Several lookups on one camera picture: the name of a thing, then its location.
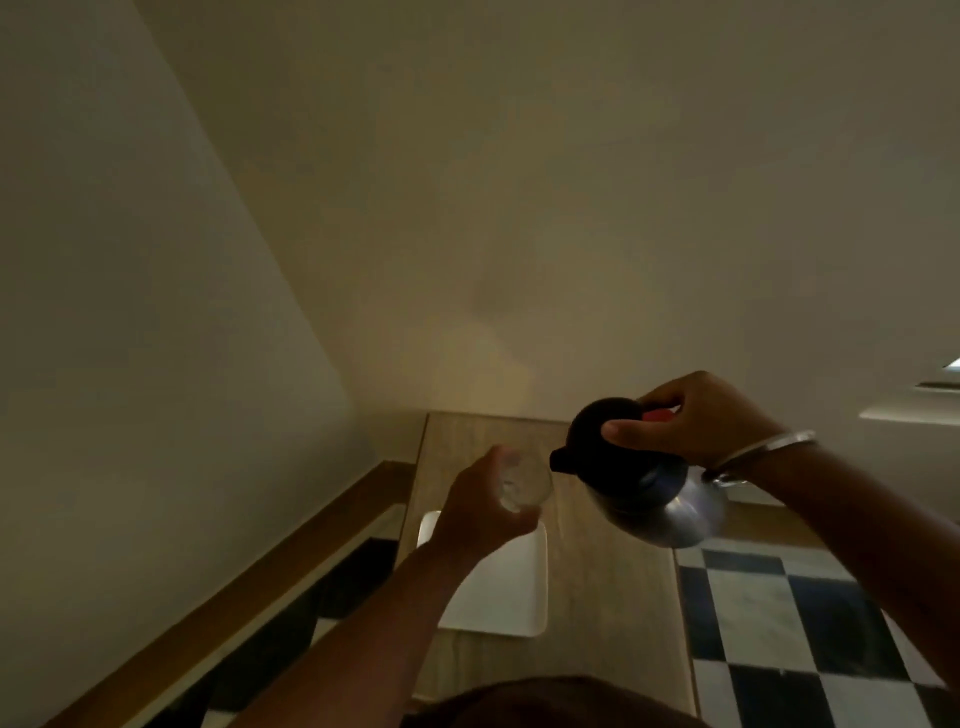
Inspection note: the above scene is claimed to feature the silver bangle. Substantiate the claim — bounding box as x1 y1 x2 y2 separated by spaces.
701 429 819 486

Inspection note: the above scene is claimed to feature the person's right forearm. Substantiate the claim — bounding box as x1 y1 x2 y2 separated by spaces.
738 441 960 695

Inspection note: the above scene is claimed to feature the person's left forearm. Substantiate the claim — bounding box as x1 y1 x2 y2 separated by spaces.
232 534 485 728

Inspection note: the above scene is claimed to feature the person's left hand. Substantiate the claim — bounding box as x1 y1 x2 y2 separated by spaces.
430 444 544 562

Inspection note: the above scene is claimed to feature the white rectangular tray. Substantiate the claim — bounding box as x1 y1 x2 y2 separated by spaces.
416 510 551 641

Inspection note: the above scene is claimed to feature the steel flask with black lid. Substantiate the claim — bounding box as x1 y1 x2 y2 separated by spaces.
549 397 731 551

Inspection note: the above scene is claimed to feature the person's right hand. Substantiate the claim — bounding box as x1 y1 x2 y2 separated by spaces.
602 370 789 475

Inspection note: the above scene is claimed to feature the clear drinking glass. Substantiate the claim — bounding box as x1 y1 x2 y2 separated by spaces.
491 446 557 519

